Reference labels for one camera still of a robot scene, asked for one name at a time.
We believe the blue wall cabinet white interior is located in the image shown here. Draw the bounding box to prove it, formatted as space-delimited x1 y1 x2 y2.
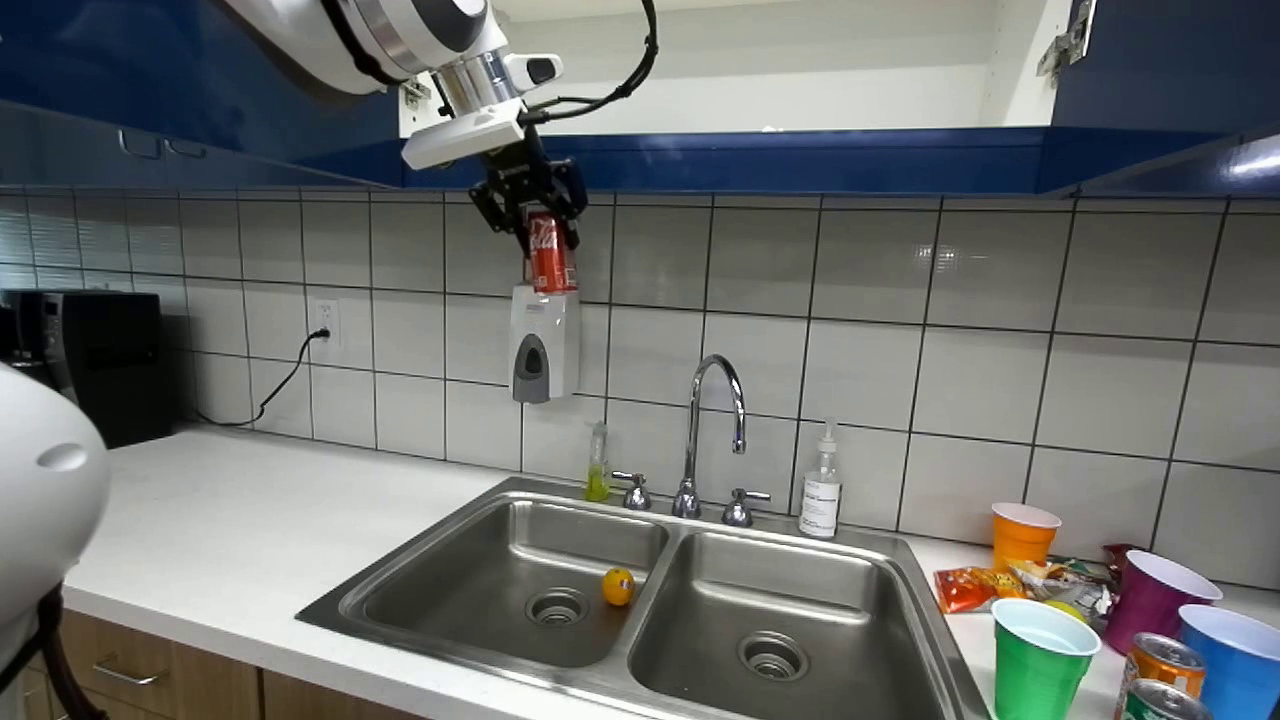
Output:
332 0 1280 205

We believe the white wall soap dispenser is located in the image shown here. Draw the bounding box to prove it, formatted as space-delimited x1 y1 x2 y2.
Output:
508 279 584 406

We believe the shiny snack wrapper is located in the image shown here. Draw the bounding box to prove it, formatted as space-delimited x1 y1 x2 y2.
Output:
1009 554 1121 622

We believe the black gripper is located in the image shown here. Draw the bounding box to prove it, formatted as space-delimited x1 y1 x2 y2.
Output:
467 129 591 260

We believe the black power cable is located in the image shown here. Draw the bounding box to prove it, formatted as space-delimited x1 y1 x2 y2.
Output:
238 324 334 431

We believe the orange soda can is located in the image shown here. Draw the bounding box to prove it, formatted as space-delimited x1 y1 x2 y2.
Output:
1124 632 1213 701

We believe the white wall outlet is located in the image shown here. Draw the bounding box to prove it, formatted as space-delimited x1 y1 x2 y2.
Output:
305 296 344 351

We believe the blue plastic cup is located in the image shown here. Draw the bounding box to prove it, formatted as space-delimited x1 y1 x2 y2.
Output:
1177 601 1280 720

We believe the blue cabinet door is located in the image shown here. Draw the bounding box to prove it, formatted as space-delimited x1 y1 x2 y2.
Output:
1050 0 1280 137
0 0 405 153

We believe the yellow toy fruit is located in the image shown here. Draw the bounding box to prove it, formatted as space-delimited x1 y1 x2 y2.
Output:
596 562 640 611

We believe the red soda can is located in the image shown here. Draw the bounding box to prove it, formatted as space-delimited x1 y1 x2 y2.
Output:
523 211 578 300

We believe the chrome gooseneck faucet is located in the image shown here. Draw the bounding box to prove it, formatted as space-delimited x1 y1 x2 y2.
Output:
668 351 753 518

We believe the black countertop appliance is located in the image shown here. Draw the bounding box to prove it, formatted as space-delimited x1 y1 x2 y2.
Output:
0 286 183 451

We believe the stainless steel double sink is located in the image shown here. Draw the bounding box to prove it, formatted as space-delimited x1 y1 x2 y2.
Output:
293 479 995 720

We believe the wooden base cabinet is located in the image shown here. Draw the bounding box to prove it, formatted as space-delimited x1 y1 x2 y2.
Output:
37 605 443 720

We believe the purple plastic cup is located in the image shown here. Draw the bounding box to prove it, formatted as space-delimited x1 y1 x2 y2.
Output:
1099 548 1227 655

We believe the metal cabinet hinge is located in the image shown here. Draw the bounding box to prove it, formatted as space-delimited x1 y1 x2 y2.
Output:
1034 0 1103 76

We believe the green plastic cup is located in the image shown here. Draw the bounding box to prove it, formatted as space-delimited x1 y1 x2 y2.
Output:
989 595 1103 720

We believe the closed blue wall cabinet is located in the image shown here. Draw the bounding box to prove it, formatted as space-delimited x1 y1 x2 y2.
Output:
0 101 405 191

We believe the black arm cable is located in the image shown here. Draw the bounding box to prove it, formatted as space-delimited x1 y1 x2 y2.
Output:
515 0 664 132

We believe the clear pump bottle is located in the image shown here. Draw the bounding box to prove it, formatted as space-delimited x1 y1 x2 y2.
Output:
796 420 849 545

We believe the metal drawer handle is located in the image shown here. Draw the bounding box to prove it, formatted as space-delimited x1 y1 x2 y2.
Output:
89 655 173 694

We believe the orange snack bag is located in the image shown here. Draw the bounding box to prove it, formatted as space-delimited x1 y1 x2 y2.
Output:
932 562 1019 619

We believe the green dish soap bottle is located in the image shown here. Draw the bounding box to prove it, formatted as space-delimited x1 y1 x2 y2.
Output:
578 420 614 509

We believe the orange plastic cup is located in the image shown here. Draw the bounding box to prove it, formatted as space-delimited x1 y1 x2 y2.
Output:
989 500 1064 572

